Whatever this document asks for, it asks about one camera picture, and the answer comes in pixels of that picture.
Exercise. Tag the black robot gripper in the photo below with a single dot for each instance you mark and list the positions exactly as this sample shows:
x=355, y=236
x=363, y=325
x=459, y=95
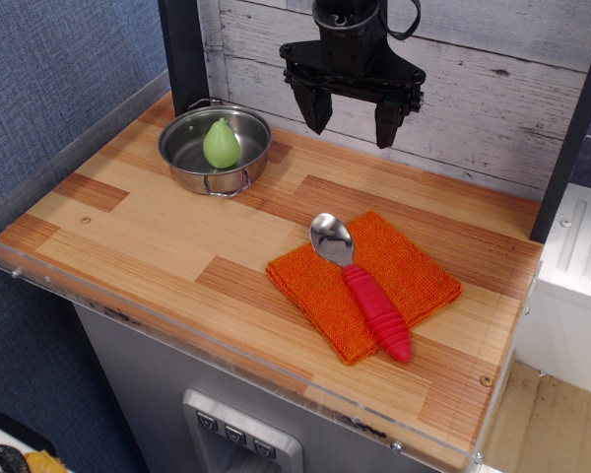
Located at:
x=352, y=58

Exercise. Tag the green toy pear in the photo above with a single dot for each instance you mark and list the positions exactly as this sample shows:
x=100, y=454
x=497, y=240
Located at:
x=220, y=147

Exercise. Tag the small stainless steel pan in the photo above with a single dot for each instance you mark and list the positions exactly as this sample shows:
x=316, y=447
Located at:
x=181, y=146

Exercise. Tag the orange knitted cloth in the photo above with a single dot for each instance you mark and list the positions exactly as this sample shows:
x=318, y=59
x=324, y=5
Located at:
x=415, y=284

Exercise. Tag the white ribbed side unit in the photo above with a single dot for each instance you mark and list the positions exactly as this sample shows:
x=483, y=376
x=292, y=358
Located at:
x=554, y=332

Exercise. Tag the clear acrylic table guard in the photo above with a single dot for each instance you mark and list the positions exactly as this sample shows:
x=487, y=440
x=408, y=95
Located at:
x=120, y=237

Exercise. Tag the grey cabinet with dispenser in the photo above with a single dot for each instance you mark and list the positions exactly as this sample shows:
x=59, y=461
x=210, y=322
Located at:
x=189, y=412

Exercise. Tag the red-handled metal spoon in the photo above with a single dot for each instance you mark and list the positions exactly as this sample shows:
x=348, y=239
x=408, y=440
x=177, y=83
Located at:
x=332, y=241

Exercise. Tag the dark left vertical post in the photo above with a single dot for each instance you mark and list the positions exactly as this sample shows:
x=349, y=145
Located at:
x=184, y=51

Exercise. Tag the dark vertical post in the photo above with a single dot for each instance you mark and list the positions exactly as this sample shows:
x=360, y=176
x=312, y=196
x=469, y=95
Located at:
x=563, y=169
x=184, y=51

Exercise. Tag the dark right vertical post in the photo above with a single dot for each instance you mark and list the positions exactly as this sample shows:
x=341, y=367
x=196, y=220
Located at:
x=563, y=169

